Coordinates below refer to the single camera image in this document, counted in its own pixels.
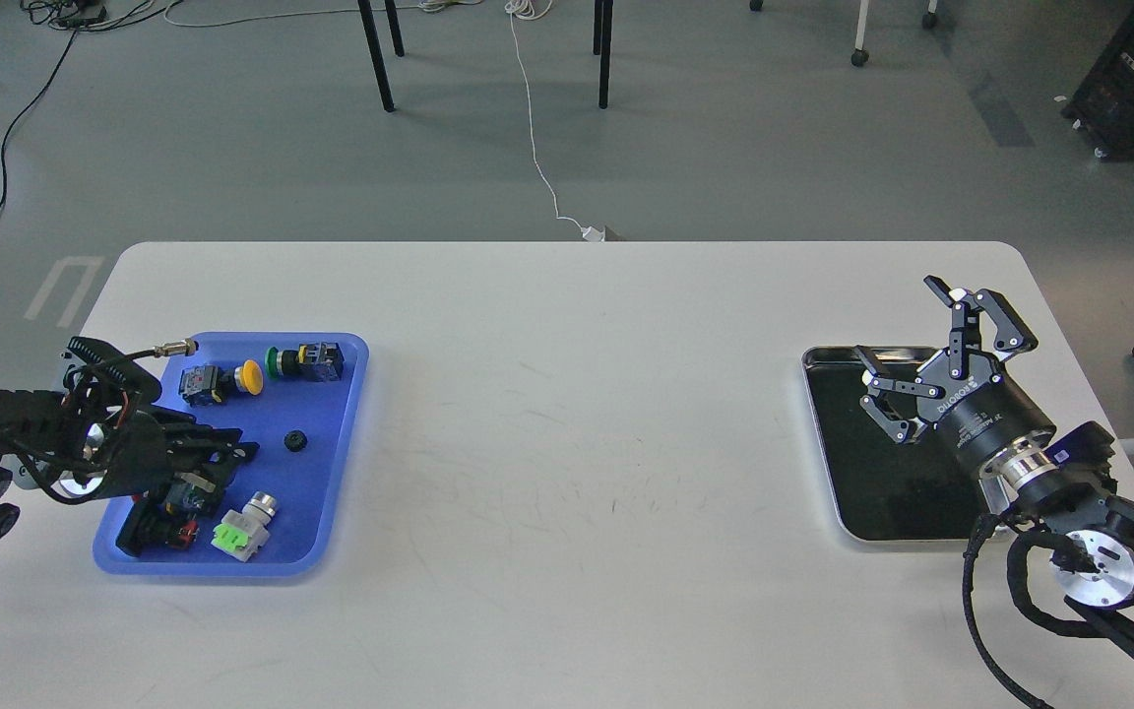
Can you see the white chair base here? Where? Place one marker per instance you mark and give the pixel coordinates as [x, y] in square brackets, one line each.
[852, 36]

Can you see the green push button switch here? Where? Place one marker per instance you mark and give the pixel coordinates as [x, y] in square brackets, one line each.
[316, 361]

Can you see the black table leg left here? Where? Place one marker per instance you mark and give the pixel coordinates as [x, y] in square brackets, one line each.
[373, 41]

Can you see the black table leg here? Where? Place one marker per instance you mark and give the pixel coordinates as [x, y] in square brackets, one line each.
[602, 41]
[373, 41]

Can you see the black robot arm image left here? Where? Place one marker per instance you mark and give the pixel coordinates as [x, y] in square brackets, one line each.
[46, 430]

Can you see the black table leg right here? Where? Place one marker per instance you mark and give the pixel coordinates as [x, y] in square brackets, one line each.
[602, 41]

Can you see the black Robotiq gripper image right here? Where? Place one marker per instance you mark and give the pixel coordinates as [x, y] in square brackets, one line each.
[981, 410]

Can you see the green and grey switch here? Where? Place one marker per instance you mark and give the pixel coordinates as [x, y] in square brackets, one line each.
[242, 533]

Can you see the blue plastic tray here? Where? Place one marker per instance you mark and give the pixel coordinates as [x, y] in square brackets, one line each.
[307, 484]

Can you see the silver metal tray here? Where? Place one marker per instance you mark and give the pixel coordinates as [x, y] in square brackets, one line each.
[883, 492]

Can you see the black Robotiq gripper image left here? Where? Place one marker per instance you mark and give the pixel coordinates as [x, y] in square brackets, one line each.
[171, 455]

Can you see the small black gear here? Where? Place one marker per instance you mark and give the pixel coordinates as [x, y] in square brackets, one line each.
[295, 440]

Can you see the yellow push button switch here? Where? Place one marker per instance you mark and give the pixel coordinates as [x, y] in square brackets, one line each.
[210, 385]

